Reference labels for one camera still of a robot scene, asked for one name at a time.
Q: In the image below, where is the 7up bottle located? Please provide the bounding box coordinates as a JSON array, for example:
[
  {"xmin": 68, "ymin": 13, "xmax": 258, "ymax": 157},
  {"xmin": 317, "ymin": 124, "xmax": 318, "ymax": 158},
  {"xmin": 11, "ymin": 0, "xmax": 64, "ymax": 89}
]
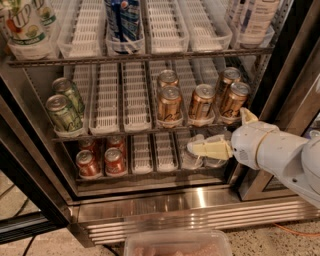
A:
[
  {"xmin": 0, "ymin": 0, "xmax": 50, "ymax": 60},
  {"xmin": 33, "ymin": 0, "xmax": 57, "ymax": 35}
]

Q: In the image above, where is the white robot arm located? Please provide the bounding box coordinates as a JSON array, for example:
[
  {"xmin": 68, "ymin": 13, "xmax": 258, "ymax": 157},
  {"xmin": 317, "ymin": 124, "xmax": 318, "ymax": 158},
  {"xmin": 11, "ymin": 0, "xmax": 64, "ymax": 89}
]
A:
[{"xmin": 187, "ymin": 107, "xmax": 320, "ymax": 208}]

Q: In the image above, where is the middle wire shelf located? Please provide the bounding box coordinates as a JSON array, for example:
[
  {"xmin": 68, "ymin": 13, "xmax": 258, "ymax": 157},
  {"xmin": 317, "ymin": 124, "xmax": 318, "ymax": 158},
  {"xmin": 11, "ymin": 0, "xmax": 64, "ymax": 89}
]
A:
[{"xmin": 51, "ymin": 121, "xmax": 241, "ymax": 143}]

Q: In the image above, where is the clear water bottle left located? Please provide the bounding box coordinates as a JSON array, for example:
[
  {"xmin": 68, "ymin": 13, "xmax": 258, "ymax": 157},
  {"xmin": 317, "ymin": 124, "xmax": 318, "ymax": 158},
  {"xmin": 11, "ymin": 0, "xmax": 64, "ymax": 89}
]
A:
[{"xmin": 182, "ymin": 134, "xmax": 204, "ymax": 170}]

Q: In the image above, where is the stainless fridge base grille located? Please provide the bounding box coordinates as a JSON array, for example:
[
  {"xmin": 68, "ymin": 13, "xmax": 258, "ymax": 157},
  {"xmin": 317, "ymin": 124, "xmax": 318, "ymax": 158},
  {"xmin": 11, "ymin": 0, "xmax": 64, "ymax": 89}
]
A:
[{"xmin": 68, "ymin": 187, "xmax": 320, "ymax": 247}]

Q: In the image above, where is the clear water bottle right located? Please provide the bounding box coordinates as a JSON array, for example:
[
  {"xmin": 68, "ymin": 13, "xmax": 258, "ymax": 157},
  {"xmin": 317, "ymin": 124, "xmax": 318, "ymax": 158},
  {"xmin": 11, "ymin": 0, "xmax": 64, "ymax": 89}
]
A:
[{"xmin": 204, "ymin": 131, "xmax": 231, "ymax": 168}]

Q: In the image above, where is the wire shelf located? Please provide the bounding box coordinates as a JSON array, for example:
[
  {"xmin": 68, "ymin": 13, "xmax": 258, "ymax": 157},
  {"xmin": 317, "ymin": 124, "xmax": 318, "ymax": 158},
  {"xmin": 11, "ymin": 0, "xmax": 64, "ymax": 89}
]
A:
[
  {"xmin": 51, "ymin": 121, "xmax": 241, "ymax": 143},
  {"xmin": 7, "ymin": 47, "xmax": 273, "ymax": 68}
]

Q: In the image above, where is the orange can rear left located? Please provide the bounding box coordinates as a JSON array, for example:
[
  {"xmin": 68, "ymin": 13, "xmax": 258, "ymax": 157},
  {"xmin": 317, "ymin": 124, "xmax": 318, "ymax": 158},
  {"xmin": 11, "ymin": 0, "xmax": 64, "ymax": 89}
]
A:
[{"xmin": 157, "ymin": 69, "xmax": 179, "ymax": 87}]

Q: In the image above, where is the red can rear right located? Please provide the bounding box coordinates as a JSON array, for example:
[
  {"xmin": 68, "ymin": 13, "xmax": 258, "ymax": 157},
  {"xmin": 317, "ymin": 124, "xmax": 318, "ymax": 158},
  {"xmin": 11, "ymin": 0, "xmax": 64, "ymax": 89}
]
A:
[{"xmin": 106, "ymin": 135, "xmax": 126, "ymax": 155}]

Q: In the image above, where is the clear plastic container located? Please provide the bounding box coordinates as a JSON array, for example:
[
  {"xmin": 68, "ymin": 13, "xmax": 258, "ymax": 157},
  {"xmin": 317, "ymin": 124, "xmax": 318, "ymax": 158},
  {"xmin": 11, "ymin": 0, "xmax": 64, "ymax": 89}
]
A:
[{"xmin": 124, "ymin": 230, "xmax": 233, "ymax": 256}]

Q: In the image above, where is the orange can front left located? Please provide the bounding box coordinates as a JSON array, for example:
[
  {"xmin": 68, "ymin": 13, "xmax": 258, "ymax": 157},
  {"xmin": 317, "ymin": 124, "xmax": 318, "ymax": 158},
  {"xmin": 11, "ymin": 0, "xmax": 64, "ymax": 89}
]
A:
[{"xmin": 157, "ymin": 86, "xmax": 182, "ymax": 122}]

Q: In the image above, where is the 7up bottle rear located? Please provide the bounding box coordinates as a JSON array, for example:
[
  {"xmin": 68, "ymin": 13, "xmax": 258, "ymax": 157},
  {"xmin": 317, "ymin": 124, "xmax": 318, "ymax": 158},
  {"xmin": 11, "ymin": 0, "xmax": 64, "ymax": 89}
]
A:
[{"xmin": 33, "ymin": 0, "xmax": 57, "ymax": 35}]

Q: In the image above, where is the orange can rear right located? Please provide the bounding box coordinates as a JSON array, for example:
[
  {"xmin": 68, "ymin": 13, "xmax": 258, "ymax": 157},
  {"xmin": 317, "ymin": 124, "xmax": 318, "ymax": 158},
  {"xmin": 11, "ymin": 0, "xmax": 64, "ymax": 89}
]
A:
[{"xmin": 216, "ymin": 67, "xmax": 241, "ymax": 100}]

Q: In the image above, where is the top wire shelf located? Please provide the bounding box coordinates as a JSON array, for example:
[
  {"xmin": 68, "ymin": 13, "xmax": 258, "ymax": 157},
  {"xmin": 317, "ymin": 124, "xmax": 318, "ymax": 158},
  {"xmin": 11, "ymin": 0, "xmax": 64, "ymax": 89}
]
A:
[{"xmin": 7, "ymin": 47, "xmax": 273, "ymax": 68}]

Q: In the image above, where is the white label bottle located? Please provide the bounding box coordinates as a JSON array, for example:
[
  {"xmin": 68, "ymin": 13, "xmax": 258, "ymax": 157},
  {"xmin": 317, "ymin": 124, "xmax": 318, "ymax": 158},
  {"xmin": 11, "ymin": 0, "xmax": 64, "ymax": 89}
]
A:
[{"xmin": 225, "ymin": 0, "xmax": 280, "ymax": 49}]

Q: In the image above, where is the red can front right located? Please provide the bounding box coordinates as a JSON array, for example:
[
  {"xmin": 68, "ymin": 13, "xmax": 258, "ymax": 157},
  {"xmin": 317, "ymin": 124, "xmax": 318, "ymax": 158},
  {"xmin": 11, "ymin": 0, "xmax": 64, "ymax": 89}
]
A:
[{"xmin": 104, "ymin": 147, "xmax": 125, "ymax": 176}]

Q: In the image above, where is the blue pepsi bottle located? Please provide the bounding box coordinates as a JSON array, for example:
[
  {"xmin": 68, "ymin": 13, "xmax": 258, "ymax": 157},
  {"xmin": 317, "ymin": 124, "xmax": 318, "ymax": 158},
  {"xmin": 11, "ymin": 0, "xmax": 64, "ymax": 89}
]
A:
[{"xmin": 104, "ymin": 0, "xmax": 143, "ymax": 54}]

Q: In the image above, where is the orange can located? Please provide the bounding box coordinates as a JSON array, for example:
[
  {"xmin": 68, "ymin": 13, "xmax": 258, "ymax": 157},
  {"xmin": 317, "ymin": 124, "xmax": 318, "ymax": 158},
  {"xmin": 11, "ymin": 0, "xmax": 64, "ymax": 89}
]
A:
[
  {"xmin": 216, "ymin": 67, "xmax": 241, "ymax": 100},
  {"xmin": 157, "ymin": 69, "xmax": 179, "ymax": 87},
  {"xmin": 157, "ymin": 86, "xmax": 182, "ymax": 122},
  {"xmin": 220, "ymin": 82, "xmax": 251, "ymax": 118}
]

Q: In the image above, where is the clear water bottle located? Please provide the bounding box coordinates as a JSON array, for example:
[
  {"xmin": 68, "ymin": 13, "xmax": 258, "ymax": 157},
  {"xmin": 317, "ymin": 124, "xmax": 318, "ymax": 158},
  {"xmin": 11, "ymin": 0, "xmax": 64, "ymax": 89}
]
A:
[
  {"xmin": 204, "ymin": 131, "xmax": 231, "ymax": 168},
  {"xmin": 182, "ymin": 134, "xmax": 204, "ymax": 170}
]

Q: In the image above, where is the green can rear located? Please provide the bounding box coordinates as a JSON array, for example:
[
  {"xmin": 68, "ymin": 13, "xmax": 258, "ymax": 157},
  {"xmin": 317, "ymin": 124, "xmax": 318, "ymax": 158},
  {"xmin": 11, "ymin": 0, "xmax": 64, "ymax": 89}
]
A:
[{"xmin": 52, "ymin": 77, "xmax": 85, "ymax": 117}]

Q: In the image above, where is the orange cable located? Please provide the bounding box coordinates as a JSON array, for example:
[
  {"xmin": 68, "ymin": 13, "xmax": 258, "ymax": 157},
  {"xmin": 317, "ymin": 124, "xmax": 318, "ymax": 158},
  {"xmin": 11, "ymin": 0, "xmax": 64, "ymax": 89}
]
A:
[{"xmin": 273, "ymin": 223, "xmax": 320, "ymax": 238}]

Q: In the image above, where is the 7up bottle front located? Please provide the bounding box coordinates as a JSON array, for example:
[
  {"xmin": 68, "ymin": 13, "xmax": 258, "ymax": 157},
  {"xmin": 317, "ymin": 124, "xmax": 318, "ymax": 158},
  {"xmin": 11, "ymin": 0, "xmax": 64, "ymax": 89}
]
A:
[{"xmin": 0, "ymin": 0, "xmax": 50, "ymax": 60}]

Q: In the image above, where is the red can front left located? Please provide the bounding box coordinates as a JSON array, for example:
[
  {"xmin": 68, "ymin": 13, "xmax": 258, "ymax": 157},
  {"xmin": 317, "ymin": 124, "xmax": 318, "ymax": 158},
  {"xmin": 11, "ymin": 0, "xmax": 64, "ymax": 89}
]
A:
[{"xmin": 76, "ymin": 150, "xmax": 101, "ymax": 179}]

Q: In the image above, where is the orange can front right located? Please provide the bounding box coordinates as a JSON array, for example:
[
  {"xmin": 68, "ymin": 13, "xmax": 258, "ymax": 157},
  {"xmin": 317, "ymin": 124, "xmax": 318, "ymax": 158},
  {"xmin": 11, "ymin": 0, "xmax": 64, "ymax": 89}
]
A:
[{"xmin": 220, "ymin": 82, "xmax": 251, "ymax": 118}]

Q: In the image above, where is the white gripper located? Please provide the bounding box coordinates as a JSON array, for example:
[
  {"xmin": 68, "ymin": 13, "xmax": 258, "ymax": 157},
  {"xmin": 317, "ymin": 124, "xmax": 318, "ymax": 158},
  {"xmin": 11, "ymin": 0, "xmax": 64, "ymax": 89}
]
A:
[{"xmin": 187, "ymin": 107, "xmax": 308, "ymax": 171}]

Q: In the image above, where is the black cable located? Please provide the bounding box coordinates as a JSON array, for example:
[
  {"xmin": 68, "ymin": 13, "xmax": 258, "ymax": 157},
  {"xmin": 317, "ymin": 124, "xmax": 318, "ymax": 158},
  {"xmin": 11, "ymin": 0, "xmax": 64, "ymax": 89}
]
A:
[{"xmin": 21, "ymin": 235, "xmax": 38, "ymax": 256}]

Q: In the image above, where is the green can front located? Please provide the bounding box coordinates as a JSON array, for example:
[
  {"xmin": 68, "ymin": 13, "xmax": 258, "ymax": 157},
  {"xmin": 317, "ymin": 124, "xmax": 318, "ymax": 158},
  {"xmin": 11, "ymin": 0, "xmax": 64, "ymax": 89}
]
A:
[{"xmin": 46, "ymin": 94, "xmax": 83, "ymax": 132}]

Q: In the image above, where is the green can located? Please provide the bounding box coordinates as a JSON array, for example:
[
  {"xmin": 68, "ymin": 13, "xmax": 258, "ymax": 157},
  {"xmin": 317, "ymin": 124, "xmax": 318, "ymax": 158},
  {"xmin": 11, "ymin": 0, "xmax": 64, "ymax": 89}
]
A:
[
  {"xmin": 46, "ymin": 94, "xmax": 83, "ymax": 132},
  {"xmin": 52, "ymin": 77, "xmax": 85, "ymax": 117}
]

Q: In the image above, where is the red can rear left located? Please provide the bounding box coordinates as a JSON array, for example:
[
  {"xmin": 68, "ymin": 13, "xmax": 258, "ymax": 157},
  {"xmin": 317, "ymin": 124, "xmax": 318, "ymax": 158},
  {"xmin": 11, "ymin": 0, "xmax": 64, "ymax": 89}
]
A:
[{"xmin": 78, "ymin": 139, "xmax": 99, "ymax": 157}]

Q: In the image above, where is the red can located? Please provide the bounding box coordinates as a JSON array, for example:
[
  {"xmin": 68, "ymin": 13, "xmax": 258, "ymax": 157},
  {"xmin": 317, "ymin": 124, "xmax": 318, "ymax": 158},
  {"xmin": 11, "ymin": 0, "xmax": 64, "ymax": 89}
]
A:
[
  {"xmin": 78, "ymin": 139, "xmax": 99, "ymax": 157},
  {"xmin": 104, "ymin": 147, "xmax": 125, "ymax": 176},
  {"xmin": 106, "ymin": 135, "xmax": 126, "ymax": 155},
  {"xmin": 76, "ymin": 150, "xmax": 101, "ymax": 179}
]

